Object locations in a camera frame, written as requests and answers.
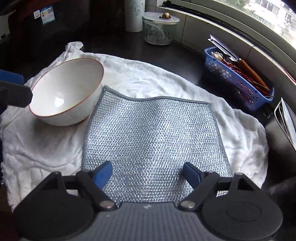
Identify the white ceramic bowl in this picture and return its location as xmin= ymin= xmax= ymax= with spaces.
xmin=29 ymin=58 xmax=104 ymax=126

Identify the silver mesh dish cloth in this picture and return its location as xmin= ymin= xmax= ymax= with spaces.
xmin=82 ymin=86 xmax=232 ymax=204

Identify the red rice cooker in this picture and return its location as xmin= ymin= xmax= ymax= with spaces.
xmin=1 ymin=1 xmax=90 ymax=43

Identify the blue plastic basket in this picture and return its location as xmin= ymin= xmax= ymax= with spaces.
xmin=204 ymin=47 xmax=275 ymax=111

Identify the orange carrot in basket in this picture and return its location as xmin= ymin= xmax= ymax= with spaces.
xmin=237 ymin=58 xmax=270 ymax=91

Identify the silver foil packet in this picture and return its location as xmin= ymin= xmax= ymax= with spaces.
xmin=208 ymin=35 xmax=240 ymax=62

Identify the white paper towel roll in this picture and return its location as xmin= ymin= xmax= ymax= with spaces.
xmin=125 ymin=0 xmax=145 ymax=33

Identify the glass jar with lid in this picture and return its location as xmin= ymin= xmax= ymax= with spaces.
xmin=142 ymin=12 xmax=180 ymax=46

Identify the walnut on jar lid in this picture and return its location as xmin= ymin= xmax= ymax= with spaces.
xmin=160 ymin=12 xmax=171 ymax=20

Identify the white wire dish rack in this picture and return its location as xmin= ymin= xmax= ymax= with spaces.
xmin=274 ymin=98 xmax=295 ymax=151

